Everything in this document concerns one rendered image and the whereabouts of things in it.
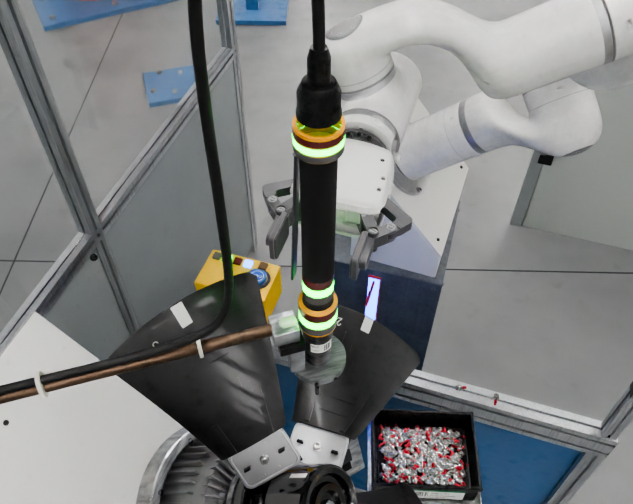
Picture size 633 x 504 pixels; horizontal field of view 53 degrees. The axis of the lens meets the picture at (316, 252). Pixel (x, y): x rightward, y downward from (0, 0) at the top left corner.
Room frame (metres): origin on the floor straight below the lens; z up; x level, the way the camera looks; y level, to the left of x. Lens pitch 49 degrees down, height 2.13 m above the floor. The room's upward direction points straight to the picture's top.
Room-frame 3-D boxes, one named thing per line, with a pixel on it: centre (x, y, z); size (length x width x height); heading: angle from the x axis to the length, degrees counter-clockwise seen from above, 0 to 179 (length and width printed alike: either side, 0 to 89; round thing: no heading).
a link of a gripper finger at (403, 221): (0.47, -0.07, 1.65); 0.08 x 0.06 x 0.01; 64
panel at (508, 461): (0.73, -0.21, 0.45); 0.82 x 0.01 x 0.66; 72
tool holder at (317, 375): (0.41, 0.01, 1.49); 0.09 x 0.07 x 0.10; 107
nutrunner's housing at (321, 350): (0.42, 0.00, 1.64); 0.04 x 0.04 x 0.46
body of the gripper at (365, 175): (0.52, -0.03, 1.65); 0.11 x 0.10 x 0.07; 162
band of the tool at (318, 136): (0.42, 0.00, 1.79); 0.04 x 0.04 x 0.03
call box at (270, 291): (0.85, 0.17, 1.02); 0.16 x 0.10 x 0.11; 72
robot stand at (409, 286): (1.12, -0.20, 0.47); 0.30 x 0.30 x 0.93; 73
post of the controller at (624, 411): (0.59, -0.62, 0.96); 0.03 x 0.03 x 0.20; 72
